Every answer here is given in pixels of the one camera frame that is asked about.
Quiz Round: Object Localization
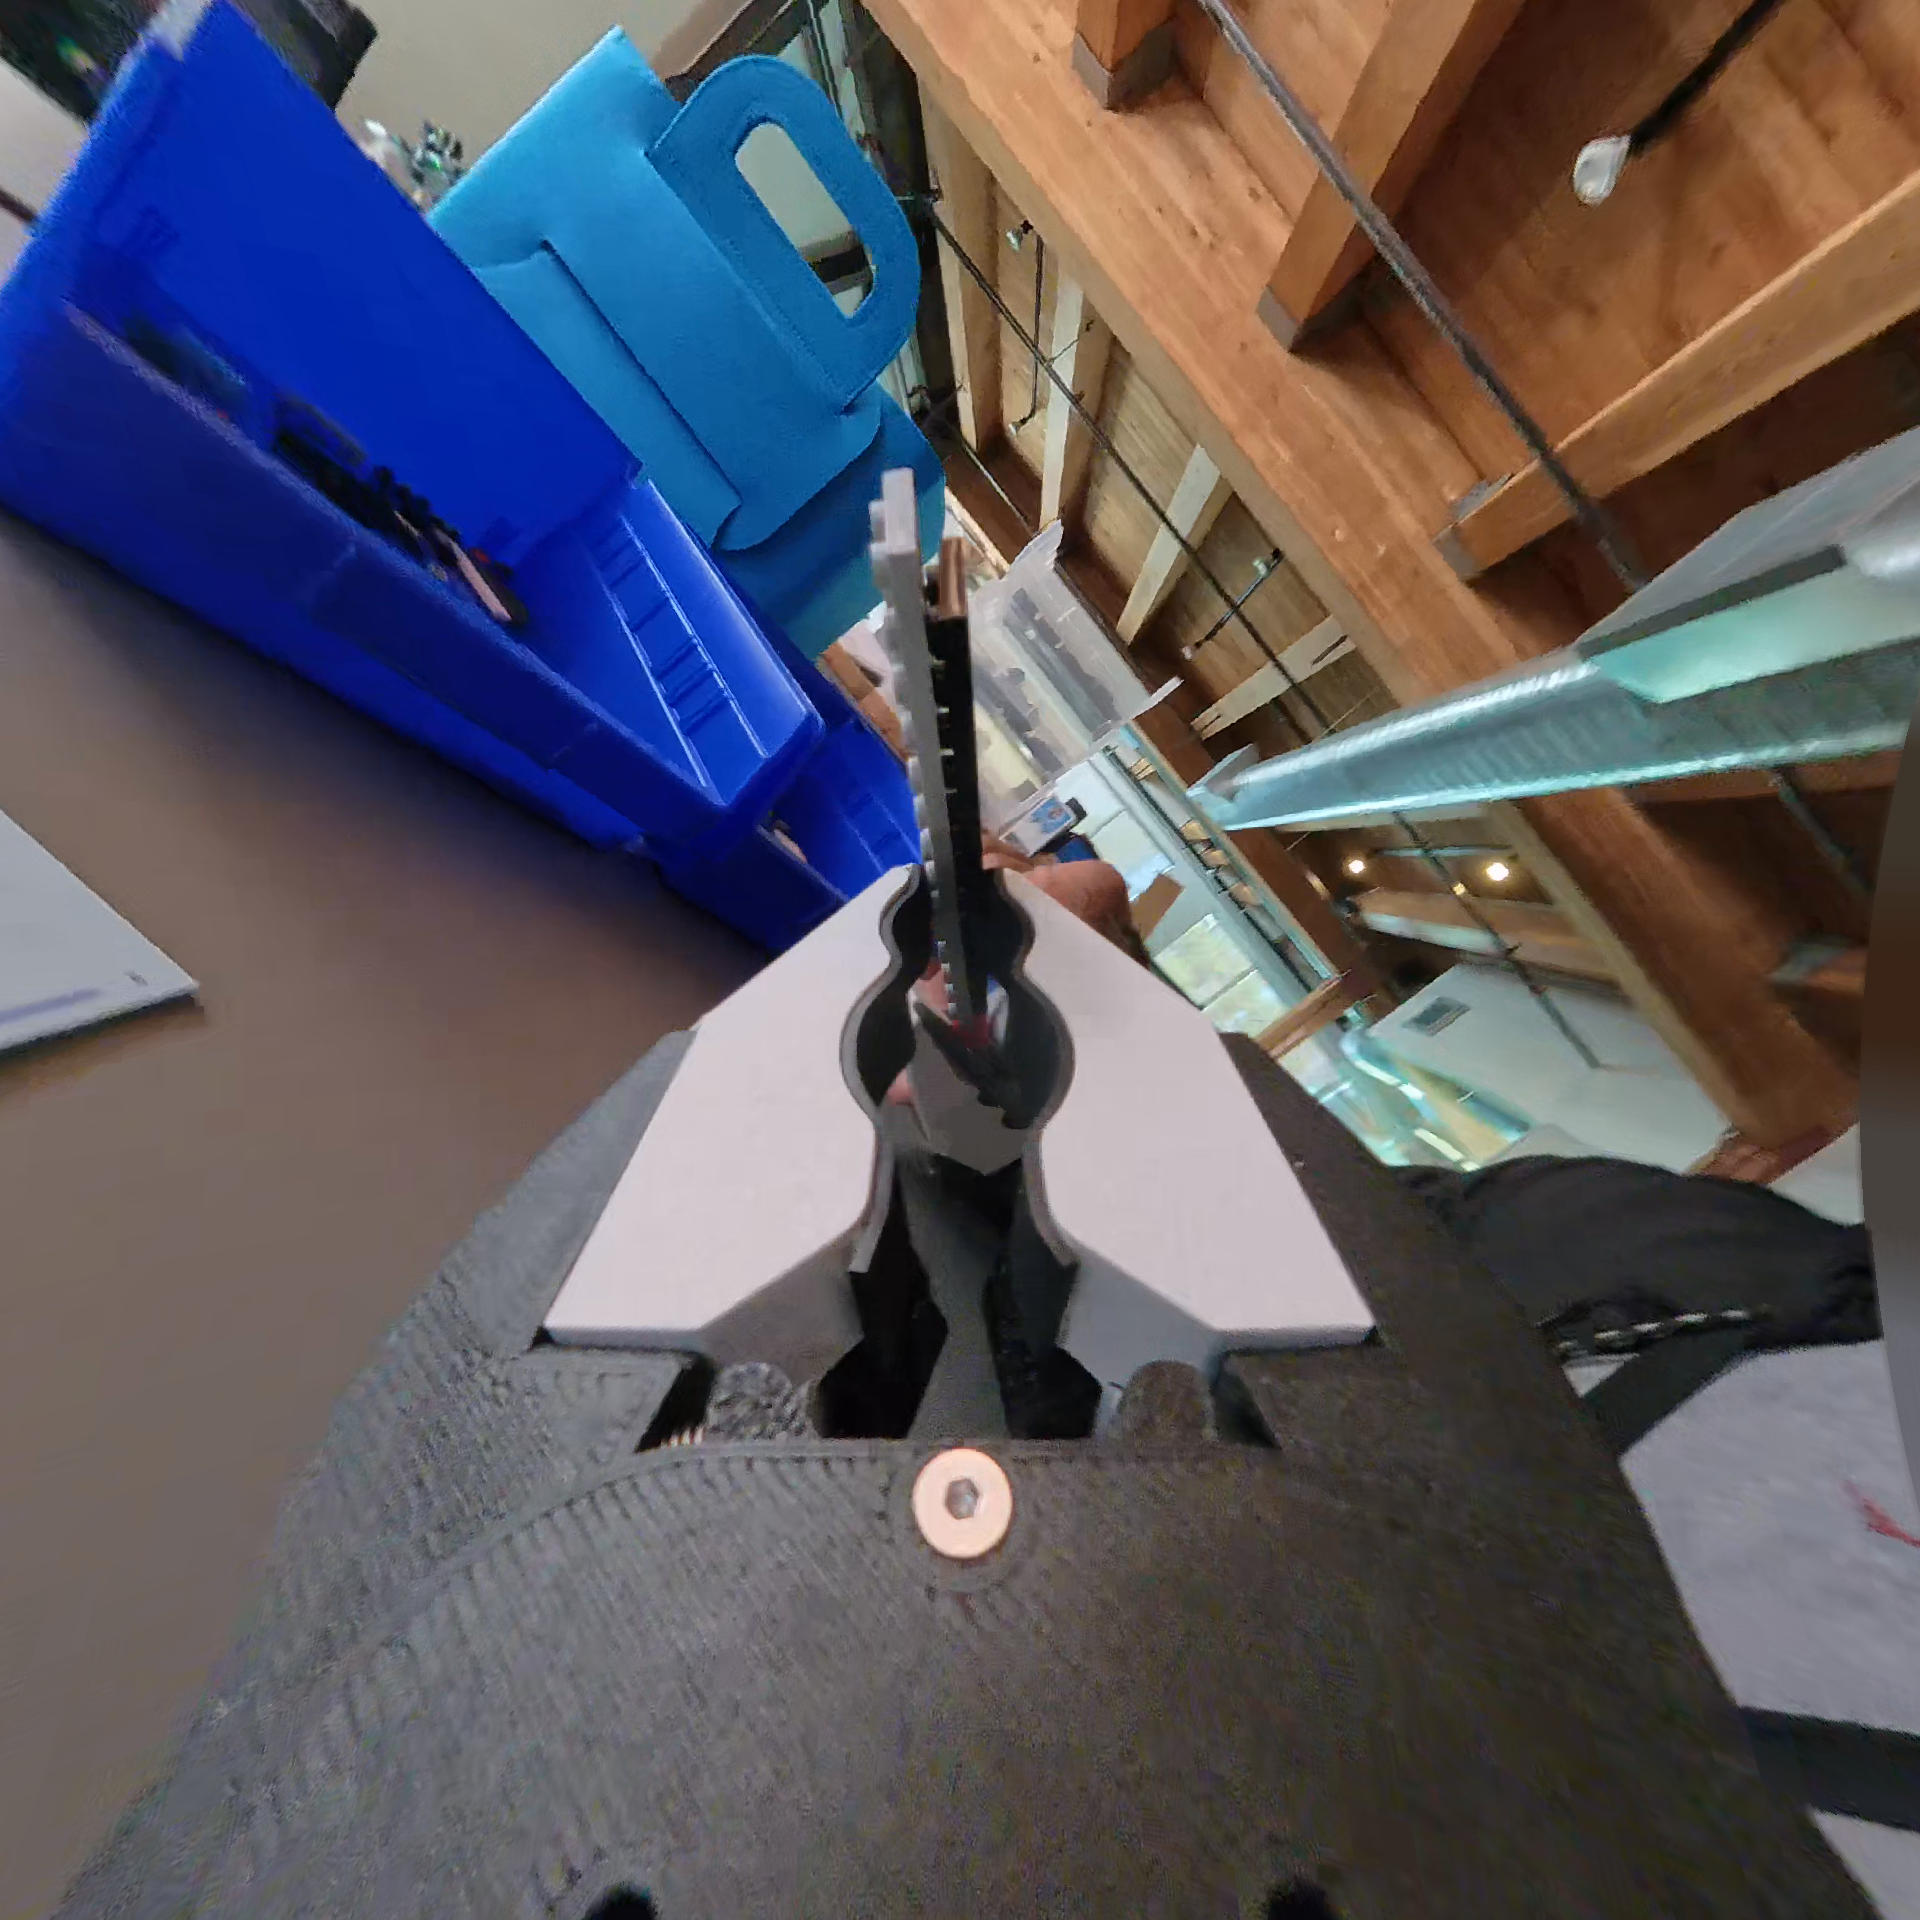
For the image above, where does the stack of clear storage boxes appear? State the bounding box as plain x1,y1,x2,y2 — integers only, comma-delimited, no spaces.
965,527,1189,842

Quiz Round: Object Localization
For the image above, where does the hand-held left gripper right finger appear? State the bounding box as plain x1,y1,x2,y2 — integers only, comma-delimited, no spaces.
975,869,1377,1441

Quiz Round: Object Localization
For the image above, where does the long black brick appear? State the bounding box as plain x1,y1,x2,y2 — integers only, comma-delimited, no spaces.
920,579,1001,1040

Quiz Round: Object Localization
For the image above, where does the pale blue instruction booklet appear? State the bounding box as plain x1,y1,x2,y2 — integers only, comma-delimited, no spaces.
0,811,202,1061

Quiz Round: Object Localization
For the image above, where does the long grey brick plate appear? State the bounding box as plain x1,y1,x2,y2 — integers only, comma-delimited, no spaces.
867,467,970,1024

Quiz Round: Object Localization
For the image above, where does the black ceiling pole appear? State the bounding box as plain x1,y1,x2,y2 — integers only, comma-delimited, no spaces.
1197,0,1654,592

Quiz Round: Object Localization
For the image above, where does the person's right forearm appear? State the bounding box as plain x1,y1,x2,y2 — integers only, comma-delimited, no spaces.
1410,1152,1887,1361

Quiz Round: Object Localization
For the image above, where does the pile of toy bricks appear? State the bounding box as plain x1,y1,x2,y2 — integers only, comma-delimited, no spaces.
132,312,534,626

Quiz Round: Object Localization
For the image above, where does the grey desk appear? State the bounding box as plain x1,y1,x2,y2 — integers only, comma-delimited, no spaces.
0,510,843,1876

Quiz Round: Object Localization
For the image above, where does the hanging spotlight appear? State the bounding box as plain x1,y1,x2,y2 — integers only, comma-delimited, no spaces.
1571,0,1790,207

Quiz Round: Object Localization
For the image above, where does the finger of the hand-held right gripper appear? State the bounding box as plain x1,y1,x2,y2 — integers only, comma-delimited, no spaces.
908,1031,1037,1179

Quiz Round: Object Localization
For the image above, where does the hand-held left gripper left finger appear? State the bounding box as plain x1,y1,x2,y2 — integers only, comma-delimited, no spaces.
537,865,945,1441

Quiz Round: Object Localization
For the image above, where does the blue plastic bin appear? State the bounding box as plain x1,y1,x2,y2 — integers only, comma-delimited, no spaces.
601,480,933,955
0,0,828,860

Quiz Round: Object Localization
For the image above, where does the silver air duct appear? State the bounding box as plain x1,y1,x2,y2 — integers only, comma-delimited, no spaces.
1192,451,1920,837

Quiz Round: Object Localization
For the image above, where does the blue felt bag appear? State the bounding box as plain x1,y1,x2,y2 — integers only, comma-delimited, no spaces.
426,25,965,666

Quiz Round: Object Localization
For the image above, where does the black white-flecked cord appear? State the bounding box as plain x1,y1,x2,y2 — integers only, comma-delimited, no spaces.
1560,1307,1777,1361

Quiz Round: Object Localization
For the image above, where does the black lanyard strap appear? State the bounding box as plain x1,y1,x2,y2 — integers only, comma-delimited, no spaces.
1580,1319,1920,1824

